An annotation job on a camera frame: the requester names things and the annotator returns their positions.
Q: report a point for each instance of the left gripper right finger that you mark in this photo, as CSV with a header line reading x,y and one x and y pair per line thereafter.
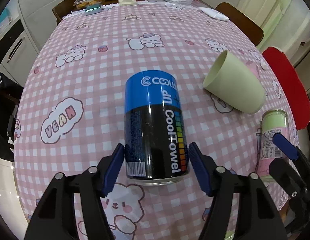
x,y
257,216

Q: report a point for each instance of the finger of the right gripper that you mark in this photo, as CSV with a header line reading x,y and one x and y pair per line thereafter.
x,y
291,172

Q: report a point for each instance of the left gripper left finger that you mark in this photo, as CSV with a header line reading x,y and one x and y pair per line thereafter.
x,y
54,216

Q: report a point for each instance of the pink green clear canister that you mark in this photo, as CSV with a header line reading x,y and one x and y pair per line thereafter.
x,y
273,121

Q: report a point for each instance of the blue black CoolTowel can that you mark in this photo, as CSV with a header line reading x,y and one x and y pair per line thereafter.
x,y
154,133

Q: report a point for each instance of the pale green cup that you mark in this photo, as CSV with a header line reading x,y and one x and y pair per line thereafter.
x,y
233,82

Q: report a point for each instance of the red chair near right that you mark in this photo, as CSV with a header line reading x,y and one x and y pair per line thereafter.
x,y
291,84

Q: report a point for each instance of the pink checkered tablecloth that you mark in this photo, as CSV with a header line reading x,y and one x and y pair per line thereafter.
x,y
71,112

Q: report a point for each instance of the brown wooden chair right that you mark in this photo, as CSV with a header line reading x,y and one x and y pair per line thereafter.
x,y
245,24

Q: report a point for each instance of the brown wooden chair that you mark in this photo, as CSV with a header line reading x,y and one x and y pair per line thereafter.
x,y
245,24
63,9

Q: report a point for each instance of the white folded cloth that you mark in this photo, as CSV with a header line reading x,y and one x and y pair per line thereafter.
x,y
212,13

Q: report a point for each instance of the brown wooden chair left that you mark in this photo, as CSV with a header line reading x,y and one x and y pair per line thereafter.
x,y
63,9

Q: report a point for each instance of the teal round appliance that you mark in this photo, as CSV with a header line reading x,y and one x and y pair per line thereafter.
x,y
5,19

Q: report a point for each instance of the teal small case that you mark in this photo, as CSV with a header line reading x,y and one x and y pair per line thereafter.
x,y
93,9

